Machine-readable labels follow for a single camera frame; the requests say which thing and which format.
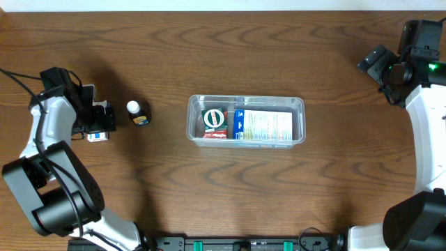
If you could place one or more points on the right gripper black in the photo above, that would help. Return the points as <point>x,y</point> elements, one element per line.
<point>375,62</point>

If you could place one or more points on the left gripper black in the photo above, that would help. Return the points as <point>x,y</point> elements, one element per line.
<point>105,118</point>

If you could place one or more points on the green box round logo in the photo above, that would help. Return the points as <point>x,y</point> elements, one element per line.
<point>214,119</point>

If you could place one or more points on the red medicine sachet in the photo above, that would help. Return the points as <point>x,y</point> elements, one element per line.
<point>217,134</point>

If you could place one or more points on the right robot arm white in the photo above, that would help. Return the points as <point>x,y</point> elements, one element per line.
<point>413,78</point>

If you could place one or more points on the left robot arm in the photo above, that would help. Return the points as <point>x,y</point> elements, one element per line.
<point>56,192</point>

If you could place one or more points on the clear plastic container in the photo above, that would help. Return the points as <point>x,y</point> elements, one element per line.
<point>198,103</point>

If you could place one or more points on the small dark bottle white cap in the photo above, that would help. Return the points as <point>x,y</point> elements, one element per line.
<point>140,115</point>

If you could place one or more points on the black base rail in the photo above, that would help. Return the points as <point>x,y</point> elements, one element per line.
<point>306,242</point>

